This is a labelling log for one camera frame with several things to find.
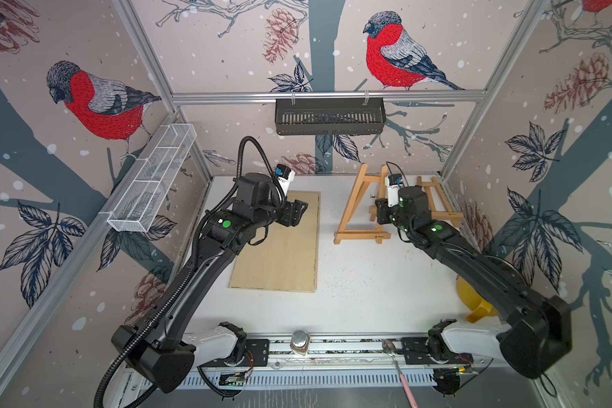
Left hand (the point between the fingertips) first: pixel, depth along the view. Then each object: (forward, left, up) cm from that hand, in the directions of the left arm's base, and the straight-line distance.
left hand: (301, 196), depth 69 cm
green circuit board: (-39, +18, -34) cm, 55 cm away
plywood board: (-3, +6, -33) cm, 34 cm away
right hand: (+7, -25, -9) cm, 28 cm away
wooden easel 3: (-4, -13, -14) cm, 20 cm away
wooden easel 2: (+3, -24, -3) cm, 25 cm away
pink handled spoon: (-32, -27, -34) cm, 54 cm away
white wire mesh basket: (-2, +48, -3) cm, 48 cm away
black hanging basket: (+48, -10, -6) cm, 49 cm away
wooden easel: (+18, -56, -34) cm, 68 cm away
